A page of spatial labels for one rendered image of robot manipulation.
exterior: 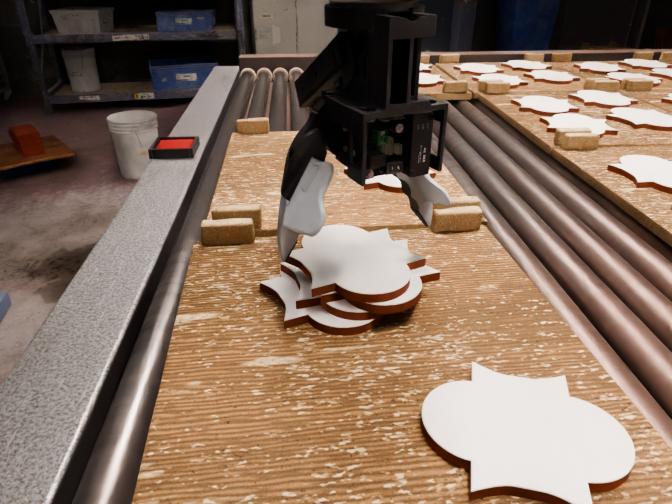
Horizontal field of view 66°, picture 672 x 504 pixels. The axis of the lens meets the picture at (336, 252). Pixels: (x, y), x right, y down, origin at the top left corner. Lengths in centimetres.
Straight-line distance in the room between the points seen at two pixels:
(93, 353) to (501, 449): 35
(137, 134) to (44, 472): 310
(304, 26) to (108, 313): 496
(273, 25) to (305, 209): 498
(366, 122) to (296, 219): 11
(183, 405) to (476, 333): 25
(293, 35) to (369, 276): 499
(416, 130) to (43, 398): 36
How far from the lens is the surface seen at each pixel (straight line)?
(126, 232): 72
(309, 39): 543
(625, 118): 120
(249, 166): 84
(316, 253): 50
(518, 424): 39
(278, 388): 41
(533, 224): 73
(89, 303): 59
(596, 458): 39
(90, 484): 41
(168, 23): 533
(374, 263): 48
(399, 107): 38
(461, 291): 53
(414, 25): 37
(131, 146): 348
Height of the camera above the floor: 122
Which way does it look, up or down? 29 degrees down
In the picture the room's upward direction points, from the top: straight up
